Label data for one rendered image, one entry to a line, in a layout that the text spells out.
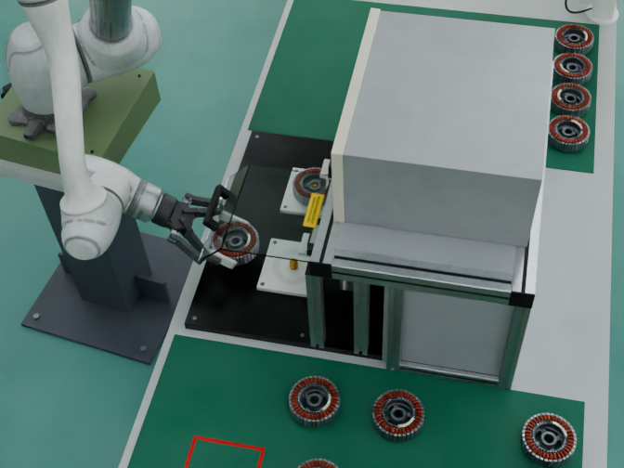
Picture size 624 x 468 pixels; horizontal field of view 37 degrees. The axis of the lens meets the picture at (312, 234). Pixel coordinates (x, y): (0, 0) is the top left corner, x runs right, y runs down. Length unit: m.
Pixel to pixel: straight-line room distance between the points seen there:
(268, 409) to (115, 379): 1.07
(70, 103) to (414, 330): 0.86
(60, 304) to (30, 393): 0.33
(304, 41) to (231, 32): 1.28
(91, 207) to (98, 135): 0.56
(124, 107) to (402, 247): 1.03
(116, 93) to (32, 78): 0.28
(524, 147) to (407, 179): 0.23
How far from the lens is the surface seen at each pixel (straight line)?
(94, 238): 2.00
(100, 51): 2.42
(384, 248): 1.86
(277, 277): 2.24
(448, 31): 2.02
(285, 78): 2.75
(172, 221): 2.19
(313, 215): 1.98
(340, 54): 2.82
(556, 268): 2.33
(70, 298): 3.27
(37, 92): 2.48
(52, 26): 1.98
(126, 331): 3.14
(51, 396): 3.10
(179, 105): 3.82
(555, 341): 2.22
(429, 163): 1.74
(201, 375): 2.15
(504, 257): 1.87
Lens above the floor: 2.59
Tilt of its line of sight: 52 degrees down
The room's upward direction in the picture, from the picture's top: 4 degrees counter-clockwise
